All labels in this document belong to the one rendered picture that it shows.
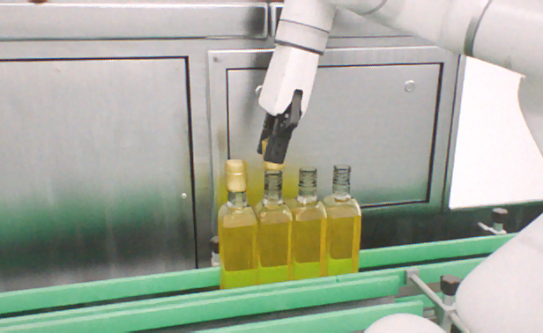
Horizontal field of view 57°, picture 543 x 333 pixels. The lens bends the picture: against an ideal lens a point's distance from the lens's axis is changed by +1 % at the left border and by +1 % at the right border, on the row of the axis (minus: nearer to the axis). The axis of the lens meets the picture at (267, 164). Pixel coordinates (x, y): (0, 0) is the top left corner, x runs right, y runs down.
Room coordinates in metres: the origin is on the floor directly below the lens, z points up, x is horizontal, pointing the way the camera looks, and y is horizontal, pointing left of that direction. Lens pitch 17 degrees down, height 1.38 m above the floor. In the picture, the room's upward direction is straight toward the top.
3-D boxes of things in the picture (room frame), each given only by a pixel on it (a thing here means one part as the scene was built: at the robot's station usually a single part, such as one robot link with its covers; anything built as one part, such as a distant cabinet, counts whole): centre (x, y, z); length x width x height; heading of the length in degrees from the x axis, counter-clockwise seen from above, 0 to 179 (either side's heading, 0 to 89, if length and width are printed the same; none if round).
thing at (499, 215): (0.91, -0.45, 0.94); 0.07 x 0.04 x 0.13; 13
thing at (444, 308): (0.66, -0.26, 0.95); 0.17 x 0.03 x 0.12; 13
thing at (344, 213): (0.75, -0.12, 0.99); 0.06 x 0.06 x 0.21; 14
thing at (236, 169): (0.72, 0.05, 1.14); 0.04 x 0.04 x 0.04
